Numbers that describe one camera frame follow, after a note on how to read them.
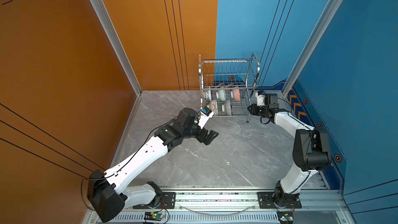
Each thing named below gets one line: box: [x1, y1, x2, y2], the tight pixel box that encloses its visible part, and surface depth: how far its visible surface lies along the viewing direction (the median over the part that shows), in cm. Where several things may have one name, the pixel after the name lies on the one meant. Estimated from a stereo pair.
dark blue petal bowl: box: [221, 99, 232, 116], surface depth 98 cm
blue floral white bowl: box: [205, 90, 212, 102], surface depth 104 cm
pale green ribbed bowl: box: [217, 89, 227, 102], surface depth 104 cm
